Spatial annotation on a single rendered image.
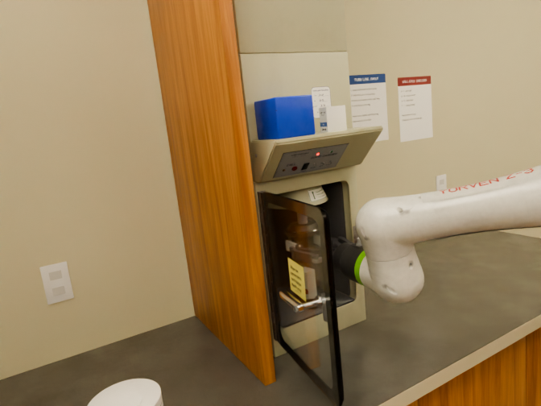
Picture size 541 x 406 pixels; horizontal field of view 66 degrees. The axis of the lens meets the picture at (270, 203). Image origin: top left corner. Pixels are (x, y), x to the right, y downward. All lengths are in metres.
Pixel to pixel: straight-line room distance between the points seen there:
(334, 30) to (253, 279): 0.67
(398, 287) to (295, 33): 0.65
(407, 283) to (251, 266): 0.33
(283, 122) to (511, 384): 1.00
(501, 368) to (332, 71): 0.94
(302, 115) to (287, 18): 0.26
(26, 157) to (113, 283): 0.44
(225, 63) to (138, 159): 0.56
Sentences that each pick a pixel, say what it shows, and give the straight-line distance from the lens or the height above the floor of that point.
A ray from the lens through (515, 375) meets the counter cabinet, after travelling 1.48.
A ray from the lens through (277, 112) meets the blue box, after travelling 0.92.
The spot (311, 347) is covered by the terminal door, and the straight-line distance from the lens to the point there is 0.94.
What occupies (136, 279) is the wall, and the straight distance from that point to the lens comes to 1.42.
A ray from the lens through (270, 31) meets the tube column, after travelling 1.07.
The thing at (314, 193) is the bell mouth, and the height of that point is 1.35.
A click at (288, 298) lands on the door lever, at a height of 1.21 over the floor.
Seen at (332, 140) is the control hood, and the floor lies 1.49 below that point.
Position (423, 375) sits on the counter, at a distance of 1.10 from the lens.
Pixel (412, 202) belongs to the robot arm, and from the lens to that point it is 0.84.
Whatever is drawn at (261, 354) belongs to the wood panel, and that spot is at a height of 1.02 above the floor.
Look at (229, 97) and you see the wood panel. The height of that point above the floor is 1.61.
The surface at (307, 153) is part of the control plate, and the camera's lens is 0.99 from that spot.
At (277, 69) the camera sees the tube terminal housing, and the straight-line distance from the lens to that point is 1.06.
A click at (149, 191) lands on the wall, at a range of 1.37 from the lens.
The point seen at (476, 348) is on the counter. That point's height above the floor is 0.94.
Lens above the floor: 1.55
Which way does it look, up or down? 11 degrees down
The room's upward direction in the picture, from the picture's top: 6 degrees counter-clockwise
